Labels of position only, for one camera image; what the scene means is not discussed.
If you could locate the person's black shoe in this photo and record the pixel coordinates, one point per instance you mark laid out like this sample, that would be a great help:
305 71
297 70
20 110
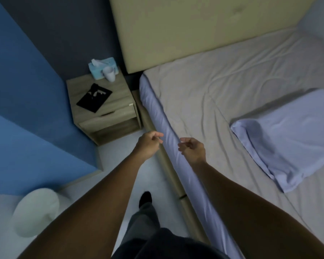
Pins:
145 199

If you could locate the person's right forearm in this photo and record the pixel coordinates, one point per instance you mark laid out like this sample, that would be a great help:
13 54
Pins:
248 213

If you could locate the person's dark trousers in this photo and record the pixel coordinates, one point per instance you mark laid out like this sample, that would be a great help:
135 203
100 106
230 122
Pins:
156 240

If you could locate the person's left fingers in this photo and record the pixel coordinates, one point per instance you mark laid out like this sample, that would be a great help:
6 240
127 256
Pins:
157 137

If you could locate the person's left forearm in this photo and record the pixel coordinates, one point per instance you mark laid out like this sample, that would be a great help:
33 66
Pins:
97 210

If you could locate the beige bed frame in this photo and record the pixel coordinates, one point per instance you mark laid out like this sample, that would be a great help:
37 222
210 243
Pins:
167 169

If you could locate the beige padded headboard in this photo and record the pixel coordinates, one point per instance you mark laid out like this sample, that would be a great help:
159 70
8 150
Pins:
205 29

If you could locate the white round waste bin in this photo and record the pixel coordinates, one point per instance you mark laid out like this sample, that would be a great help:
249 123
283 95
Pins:
36 213

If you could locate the black folder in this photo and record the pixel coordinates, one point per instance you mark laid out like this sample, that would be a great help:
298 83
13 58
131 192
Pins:
94 97

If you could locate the person's right fingers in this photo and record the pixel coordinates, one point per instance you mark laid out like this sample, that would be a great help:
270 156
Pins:
184 145

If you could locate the person's left hand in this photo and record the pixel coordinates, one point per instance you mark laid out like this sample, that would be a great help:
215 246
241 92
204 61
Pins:
146 146

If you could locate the wooden bedside table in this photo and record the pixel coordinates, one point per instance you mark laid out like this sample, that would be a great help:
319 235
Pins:
105 110

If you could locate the light purple pillow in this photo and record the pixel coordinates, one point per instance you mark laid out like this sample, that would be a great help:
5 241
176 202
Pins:
289 137

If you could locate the light blue tissue box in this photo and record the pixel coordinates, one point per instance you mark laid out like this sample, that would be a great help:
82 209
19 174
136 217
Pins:
101 67

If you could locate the person's right hand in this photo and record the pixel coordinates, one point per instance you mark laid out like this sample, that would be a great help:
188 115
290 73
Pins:
195 153

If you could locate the mattress with grey sheet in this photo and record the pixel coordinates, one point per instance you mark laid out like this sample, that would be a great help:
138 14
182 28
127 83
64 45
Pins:
232 110

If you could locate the white paper cup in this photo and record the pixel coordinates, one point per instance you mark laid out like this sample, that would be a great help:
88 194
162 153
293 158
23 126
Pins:
109 73

